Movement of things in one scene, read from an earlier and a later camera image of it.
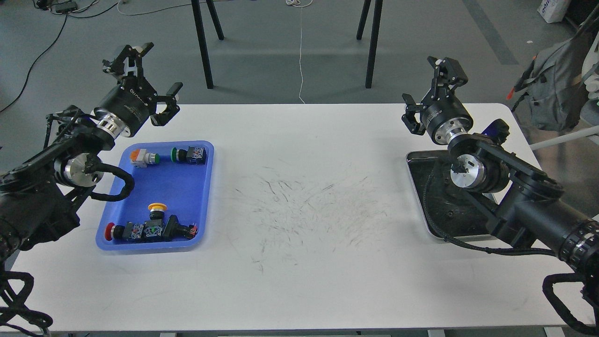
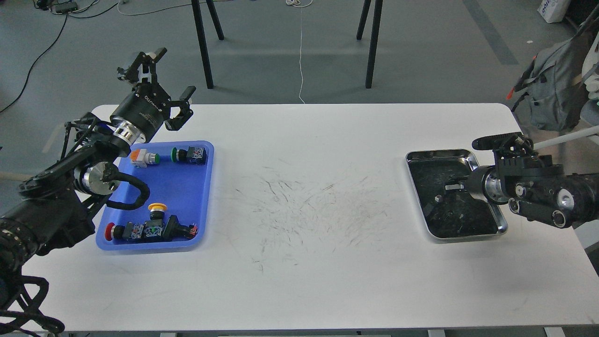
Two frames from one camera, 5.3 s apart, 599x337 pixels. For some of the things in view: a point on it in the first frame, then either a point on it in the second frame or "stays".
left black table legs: x=201 y=39 stays
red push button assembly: x=151 y=230 stays
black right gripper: x=443 y=114 -> x=473 y=182
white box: x=553 y=10 stays
